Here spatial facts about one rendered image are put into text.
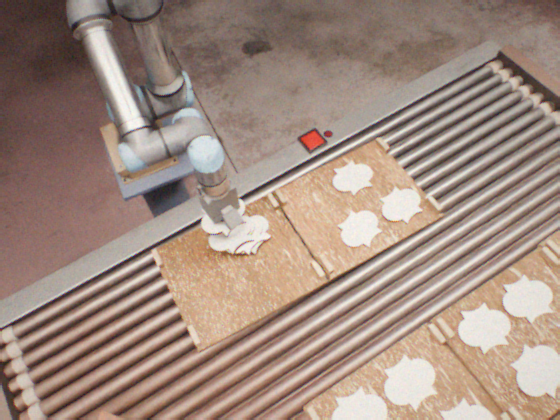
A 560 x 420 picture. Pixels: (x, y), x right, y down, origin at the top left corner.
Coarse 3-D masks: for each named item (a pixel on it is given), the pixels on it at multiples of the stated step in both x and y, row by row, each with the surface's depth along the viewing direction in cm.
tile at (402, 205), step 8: (392, 192) 156; (400, 192) 155; (408, 192) 155; (416, 192) 155; (384, 200) 154; (392, 200) 154; (400, 200) 154; (408, 200) 154; (416, 200) 154; (384, 208) 153; (392, 208) 153; (400, 208) 153; (408, 208) 152; (416, 208) 152; (384, 216) 152; (392, 216) 151; (400, 216) 151; (408, 216) 151
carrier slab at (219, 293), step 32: (288, 224) 153; (192, 256) 149; (224, 256) 149; (256, 256) 148; (288, 256) 148; (192, 288) 144; (224, 288) 143; (256, 288) 143; (288, 288) 142; (192, 320) 139; (224, 320) 139; (256, 320) 138
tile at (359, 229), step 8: (352, 216) 152; (360, 216) 152; (368, 216) 152; (344, 224) 151; (352, 224) 151; (360, 224) 150; (368, 224) 150; (376, 224) 150; (344, 232) 149; (352, 232) 149; (360, 232) 149; (368, 232) 149; (376, 232) 149; (344, 240) 148; (352, 240) 148; (360, 240) 148; (368, 240) 148; (368, 248) 147
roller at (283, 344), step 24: (552, 168) 161; (528, 192) 158; (480, 216) 153; (432, 240) 150; (456, 240) 151; (408, 264) 146; (360, 288) 143; (336, 312) 140; (288, 336) 137; (264, 360) 135; (216, 384) 132; (168, 408) 130; (192, 408) 130
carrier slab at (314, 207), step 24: (336, 168) 163; (384, 168) 162; (288, 192) 159; (312, 192) 158; (336, 192) 158; (360, 192) 158; (384, 192) 157; (288, 216) 155; (312, 216) 154; (336, 216) 154; (432, 216) 152; (312, 240) 150; (336, 240) 149; (384, 240) 149; (336, 264) 146
